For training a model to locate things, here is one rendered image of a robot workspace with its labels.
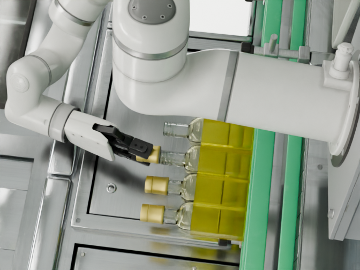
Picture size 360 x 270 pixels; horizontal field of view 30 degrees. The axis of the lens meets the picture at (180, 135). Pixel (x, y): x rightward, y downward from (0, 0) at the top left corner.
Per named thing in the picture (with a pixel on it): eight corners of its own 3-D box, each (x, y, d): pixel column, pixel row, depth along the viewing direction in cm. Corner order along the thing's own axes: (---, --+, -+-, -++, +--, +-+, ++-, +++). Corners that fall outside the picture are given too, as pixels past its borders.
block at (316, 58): (338, 73, 130) (302, 69, 131) (349, 51, 121) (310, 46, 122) (337, 90, 129) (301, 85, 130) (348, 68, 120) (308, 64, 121)
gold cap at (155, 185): (170, 180, 132) (147, 177, 132) (169, 175, 129) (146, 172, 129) (167, 197, 131) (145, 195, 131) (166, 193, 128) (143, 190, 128)
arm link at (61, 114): (54, 145, 137) (66, 150, 137) (45, 129, 129) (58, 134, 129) (70, 113, 140) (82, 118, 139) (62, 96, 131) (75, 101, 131)
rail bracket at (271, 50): (300, 74, 133) (238, 67, 133) (315, 32, 117) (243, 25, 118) (299, 87, 132) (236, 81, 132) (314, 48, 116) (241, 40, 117)
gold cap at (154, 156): (161, 149, 133) (139, 147, 133) (160, 143, 130) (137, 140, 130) (158, 166, 132) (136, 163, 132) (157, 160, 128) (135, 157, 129)
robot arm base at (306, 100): (363, 25, 88) (247, 5, 89) (373, 66, 78) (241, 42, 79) (333, 125, 97) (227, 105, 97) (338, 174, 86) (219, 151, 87)
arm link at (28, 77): (27, 45, 134) (2, 58, 125) (75, 62, 132) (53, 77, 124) (16, 112, 140) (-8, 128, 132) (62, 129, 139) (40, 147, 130)
